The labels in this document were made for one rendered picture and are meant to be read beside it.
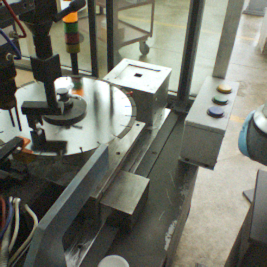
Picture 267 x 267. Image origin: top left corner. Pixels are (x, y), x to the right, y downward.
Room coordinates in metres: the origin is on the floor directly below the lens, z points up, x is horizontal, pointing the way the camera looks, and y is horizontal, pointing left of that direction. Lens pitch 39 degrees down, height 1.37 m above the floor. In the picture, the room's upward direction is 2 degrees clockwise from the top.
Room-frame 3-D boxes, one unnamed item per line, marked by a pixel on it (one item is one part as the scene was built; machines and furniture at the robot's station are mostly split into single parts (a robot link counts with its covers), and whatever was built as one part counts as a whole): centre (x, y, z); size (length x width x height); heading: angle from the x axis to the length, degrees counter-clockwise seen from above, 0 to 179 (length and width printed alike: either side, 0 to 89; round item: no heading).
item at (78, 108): (0.61, 0.17, 0.96); 0.11 x 0.11 x 0.03
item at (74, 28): (0.91, 0.20, 1.05); 0.05 x 0.04 x 0.03; 68
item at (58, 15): (0.55, 0.14, 1.21); 0.08 x 0.06 x 0.03; 158
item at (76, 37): (0.91, 0.20, 1.02); 0.05 x 0.04 x 0.03; 68
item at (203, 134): (0.77, -0.24, 0.82); 0.28 x 0.11 x 0.15; 158
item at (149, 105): (0.90, -0.01, 0.82); 0.18 x 0.18 x 0.15; 68
